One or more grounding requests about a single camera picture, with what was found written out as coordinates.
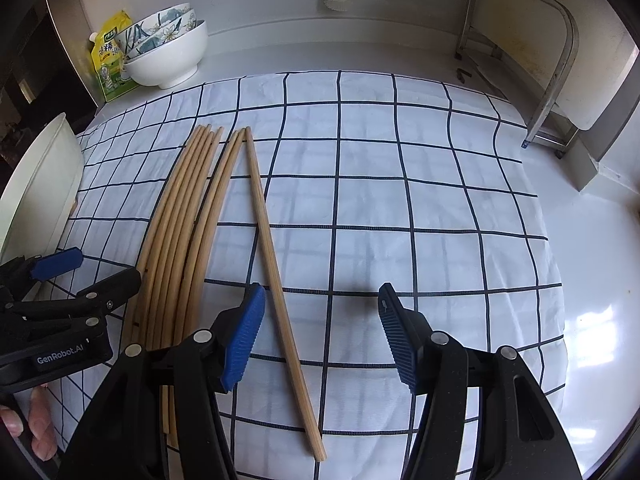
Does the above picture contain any patterned bowl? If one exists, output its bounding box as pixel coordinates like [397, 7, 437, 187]
[113, 1, 194, 57]
[121, 8, 198, 64]

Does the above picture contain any cream round tray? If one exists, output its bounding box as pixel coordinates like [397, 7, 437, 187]
[1, 113, 85, 263]

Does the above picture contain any middle patterned bowl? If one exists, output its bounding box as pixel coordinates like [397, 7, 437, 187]
[121, 8, 198, 64]

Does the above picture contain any white cartoon bowl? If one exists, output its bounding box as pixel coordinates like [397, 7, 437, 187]
[124, 20, 208, 89]

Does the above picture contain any top patterned bowl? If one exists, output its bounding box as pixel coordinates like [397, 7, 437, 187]
[113, 1, 194, 57]

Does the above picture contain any metal rack with board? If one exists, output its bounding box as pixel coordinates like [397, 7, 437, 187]
[456, 0, 639, 156]

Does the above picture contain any white grid cloth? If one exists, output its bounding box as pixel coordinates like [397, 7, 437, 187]
[39, 72, 567, 479]

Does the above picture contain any yellow seasoning pouch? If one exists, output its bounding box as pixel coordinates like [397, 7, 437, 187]
[89, 10, 138, 102]

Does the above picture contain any person's hand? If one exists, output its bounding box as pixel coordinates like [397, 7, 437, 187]
[1, 384, 58, 462]

